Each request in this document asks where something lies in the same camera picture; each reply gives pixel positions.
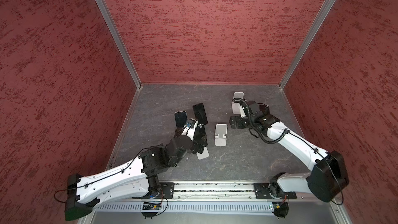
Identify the white phone stand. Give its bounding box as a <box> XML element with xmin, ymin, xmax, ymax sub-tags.
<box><xmin>197</xmin><ymin>147</ymin><xmax>209</xmax><ymax>160</ymax></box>
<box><xmin>215</xmin><ymin>123</ymin><xmax>228</xmax><ymax>147</ymax></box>
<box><xmin>232</xmin><ymin>92</ymin><xmax>244</xmax><ymax>115</ymax></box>

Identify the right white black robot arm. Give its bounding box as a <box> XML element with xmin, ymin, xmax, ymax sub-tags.
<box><xmin>230</xmin><ymin>97</ymin><xmax>349</xmax><ymax>202</ymax></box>

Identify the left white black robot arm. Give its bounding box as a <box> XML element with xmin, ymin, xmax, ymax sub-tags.
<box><xmin>63</xmin><ymin>134</ymin><xmax>207</xmax><ymax>221</ymax></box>

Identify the black phone on left stand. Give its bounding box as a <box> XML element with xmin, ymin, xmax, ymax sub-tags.
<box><xmin>193</xmin><ymin>125</ymin><xmax>208</xmax><ymax>147</ymax></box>

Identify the black phone far left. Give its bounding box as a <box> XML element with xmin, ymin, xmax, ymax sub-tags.
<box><xmin>174</xmin><ymin>111</ymin><xmax>188</xmax><ymax>129</ymax></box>

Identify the black phone tilted back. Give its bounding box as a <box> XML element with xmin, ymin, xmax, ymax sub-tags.
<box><xmin>193</xmin><ymin>103</ymin><xmax>208</xmax><ymax>125</ymax></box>

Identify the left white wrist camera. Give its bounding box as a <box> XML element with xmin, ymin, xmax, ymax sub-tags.
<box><xmin>182</xmin><ymin>119</ymin><xmax>198</xmax><ymax>141</ymax></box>

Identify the aluminium front rail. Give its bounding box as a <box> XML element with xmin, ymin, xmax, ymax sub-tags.
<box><xmin>90</xmin><ymin>180</ymin><xmax>343</xmax><ymax>202</ymax></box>

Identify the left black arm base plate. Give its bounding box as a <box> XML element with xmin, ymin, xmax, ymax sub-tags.
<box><xmin>149</xmin><ymin>182</ymin><xmax>175</xmax><ymax>200</ymax></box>

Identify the white slotted cable duct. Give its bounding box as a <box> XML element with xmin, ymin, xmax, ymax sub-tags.
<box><xmin>96</xmin><ymin>201</ymin><xmax>274</xmax><ymax>215</ymax></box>

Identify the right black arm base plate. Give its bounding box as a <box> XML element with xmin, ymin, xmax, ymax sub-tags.
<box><xmin>254</xmin><ymin>183</ymin><xmax>297</xmax><ymax>200</ymax></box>

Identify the right aluminium corner post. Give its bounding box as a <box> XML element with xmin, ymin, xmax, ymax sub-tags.
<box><xmin>279</xmin><ymin>0</ymin><xmax>336</xmax><ymax>91</ymax></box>

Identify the aluminium corner post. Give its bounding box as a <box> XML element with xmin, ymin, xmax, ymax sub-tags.
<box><xmin>95</xmin><ymin>0</ymin><xmax>142</xmax><ymax>90</ymax></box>
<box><xmin>279</xmin><ymin>0</ymin><xmax>336</xmax><ymax>91</ymax></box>

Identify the left aluminium corner post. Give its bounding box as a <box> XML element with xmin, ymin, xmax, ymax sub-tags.
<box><xmin>95</xmin><ymin>0</ymin><xmax>142</xmax><ymax>90</ymax></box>

